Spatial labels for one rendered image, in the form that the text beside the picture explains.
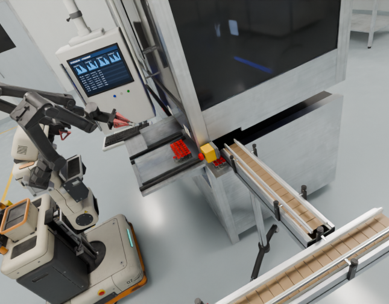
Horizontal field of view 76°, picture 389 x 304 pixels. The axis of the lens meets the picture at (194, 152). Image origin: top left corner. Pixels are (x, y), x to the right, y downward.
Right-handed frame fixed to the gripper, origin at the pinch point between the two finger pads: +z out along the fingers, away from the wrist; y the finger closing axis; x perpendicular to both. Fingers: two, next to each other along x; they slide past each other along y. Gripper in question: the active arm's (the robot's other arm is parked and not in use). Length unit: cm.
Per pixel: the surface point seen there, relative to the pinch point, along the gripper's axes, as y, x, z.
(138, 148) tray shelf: 6.9, 44.2, 0.3
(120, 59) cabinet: 69, 27, -31
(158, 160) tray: -4.5, 29.9, 18.2
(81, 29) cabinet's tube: 75, 13, -58
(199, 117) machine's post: 4.6, -12.8, 37.0
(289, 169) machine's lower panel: 13, 37, 108
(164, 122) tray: 36, 48, 13
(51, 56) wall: 313, 325, -309
